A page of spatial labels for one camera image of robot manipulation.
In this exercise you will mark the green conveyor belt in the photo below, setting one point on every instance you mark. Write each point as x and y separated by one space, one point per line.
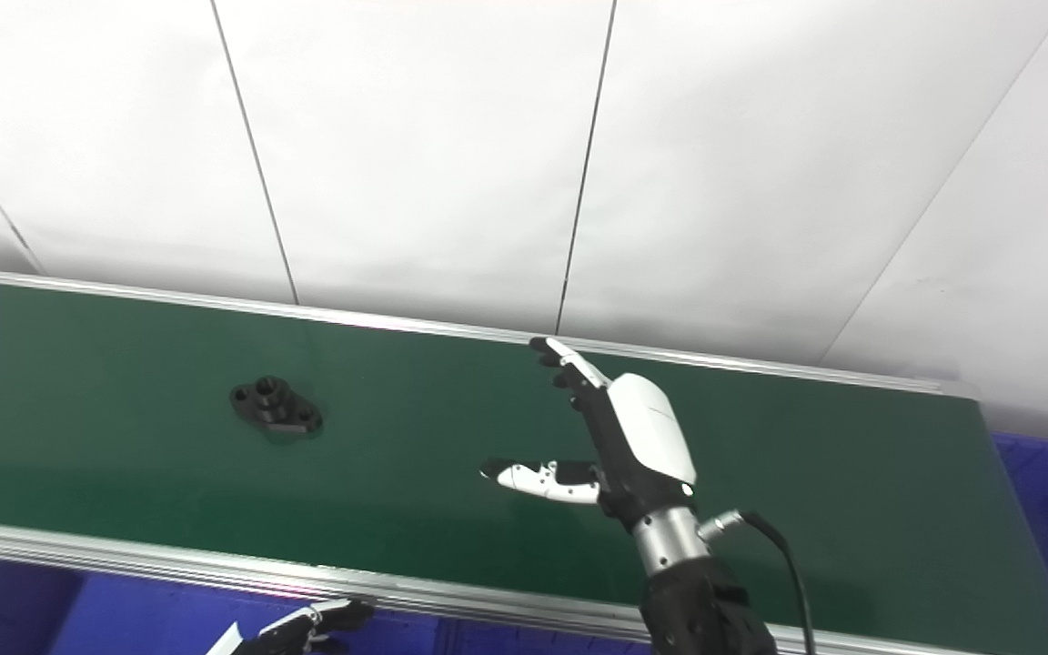
397 455

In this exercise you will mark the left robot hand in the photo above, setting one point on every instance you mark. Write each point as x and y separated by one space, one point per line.
292 635

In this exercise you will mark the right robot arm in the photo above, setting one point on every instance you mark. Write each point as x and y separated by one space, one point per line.
697 609

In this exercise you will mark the black flange part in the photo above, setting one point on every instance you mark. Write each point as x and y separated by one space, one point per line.
274 407

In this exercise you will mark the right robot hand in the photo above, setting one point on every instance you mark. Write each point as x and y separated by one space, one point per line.
647 437

